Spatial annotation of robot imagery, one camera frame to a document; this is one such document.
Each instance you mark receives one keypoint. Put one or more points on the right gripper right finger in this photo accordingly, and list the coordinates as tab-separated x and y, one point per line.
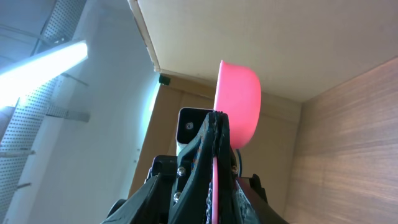
238	200

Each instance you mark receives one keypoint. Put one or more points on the ceiling light strip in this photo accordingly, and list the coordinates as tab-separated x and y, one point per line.
22	77

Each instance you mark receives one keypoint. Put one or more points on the pink measuring scoop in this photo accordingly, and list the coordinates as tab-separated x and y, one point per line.
238	94

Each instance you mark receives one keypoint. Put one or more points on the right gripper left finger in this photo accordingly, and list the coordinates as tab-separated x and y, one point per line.
176	188

